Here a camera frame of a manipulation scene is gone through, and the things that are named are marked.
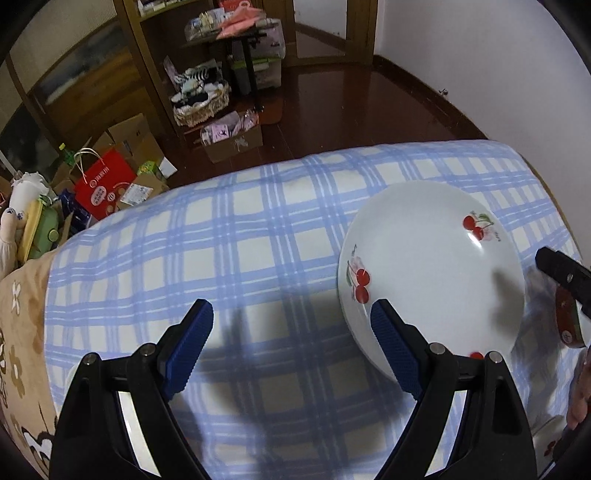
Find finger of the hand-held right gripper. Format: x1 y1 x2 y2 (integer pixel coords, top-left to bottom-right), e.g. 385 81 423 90
536 247 591 320

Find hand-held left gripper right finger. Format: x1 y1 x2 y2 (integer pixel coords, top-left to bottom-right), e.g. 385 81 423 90
370 299 539 480

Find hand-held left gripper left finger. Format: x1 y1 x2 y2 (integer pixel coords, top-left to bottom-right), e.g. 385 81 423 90
50 299 214 480

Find red patterned bowl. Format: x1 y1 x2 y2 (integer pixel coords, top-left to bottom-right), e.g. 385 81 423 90
554 286 587 350

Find person's right hand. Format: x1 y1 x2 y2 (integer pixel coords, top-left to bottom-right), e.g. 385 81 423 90
566 348 591 431

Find blue checked cloth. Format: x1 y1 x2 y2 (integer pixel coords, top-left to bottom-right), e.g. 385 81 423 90
44 141 583 480

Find cardboard box with label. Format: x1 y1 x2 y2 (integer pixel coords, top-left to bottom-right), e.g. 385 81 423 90
117 171 170 209

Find brown patterned blanket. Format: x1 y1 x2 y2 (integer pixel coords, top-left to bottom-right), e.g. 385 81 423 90
0 150 583 467

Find small green box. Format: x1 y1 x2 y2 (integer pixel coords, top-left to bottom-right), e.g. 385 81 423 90
137 157 179 182

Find red paper bag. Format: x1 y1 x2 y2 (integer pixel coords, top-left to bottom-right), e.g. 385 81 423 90
73 148 140 221

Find pink plush toy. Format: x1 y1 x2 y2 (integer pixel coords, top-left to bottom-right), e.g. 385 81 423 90
0 208 25 274

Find cardboard box with pink things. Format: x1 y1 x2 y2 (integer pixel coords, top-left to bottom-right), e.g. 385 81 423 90
199 110 264 163

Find open cardboard box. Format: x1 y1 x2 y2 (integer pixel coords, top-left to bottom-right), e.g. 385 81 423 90
103 113 158 161

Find white frilly plush toy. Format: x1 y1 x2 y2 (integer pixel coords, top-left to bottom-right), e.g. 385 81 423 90
11 171 52 200

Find woven basket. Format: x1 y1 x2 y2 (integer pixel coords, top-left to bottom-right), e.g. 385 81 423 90
172 80 232 128

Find pile of striped clothes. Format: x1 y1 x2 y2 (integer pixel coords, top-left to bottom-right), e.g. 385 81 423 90
173 65 228 110

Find translucent storage box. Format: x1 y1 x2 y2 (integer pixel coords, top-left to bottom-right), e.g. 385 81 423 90
230 18 286 92

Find wooden corner shelf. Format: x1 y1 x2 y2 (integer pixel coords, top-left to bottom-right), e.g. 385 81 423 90
113 0 218 139

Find small black table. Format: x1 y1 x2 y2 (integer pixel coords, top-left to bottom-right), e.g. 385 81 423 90
184 27 279 99

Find wooden wardrobe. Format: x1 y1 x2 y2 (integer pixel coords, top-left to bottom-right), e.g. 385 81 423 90
0 0 185 195

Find wooden door with glass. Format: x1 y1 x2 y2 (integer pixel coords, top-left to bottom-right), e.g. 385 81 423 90
284 0 380 65

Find pink papers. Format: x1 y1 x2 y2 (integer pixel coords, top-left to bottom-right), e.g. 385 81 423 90
216 0 274 38

